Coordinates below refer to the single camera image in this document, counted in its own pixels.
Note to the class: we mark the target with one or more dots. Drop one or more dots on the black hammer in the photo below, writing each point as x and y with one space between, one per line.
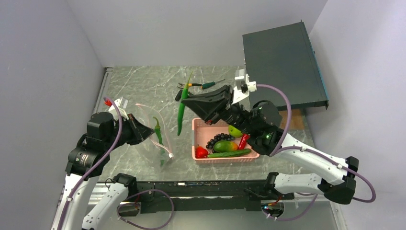
179 96

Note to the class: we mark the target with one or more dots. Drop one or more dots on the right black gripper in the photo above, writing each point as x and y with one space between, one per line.
206 105

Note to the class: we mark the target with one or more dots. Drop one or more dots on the red tomato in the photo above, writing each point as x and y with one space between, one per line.
201 152

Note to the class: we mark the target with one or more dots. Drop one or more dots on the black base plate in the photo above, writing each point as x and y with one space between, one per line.
249 195

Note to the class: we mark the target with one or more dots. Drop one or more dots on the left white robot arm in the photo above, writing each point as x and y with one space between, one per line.
105 132

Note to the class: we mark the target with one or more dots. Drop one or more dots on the clear zip top bag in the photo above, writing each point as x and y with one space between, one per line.
162 154

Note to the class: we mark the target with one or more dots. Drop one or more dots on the wooden board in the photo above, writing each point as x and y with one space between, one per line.
296 122

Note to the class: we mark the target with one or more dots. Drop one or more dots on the green red mango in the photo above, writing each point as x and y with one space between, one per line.
225 146

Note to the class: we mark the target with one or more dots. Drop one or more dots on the red chili pepper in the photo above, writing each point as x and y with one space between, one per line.
243 141

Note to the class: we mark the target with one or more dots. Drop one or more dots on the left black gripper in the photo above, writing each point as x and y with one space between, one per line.
140 132

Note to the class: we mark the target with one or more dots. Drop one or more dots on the green cucumber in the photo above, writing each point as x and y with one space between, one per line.
233 154

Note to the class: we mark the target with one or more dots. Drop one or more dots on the dark green metal box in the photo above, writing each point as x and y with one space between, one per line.
283 57

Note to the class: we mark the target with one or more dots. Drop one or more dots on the aluminium frame rail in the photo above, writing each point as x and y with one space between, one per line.
124 192

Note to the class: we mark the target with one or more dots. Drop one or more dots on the green chili pepper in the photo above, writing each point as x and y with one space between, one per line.
157 130

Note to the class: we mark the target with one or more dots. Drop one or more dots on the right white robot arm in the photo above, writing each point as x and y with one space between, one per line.
332 177

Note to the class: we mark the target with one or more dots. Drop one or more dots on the dark grape bunch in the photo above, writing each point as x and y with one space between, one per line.
219 137

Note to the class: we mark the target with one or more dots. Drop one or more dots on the green handled screwdriver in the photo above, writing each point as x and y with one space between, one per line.
210 84

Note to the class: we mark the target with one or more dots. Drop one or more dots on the orange handled pliers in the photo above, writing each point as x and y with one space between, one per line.
181 85

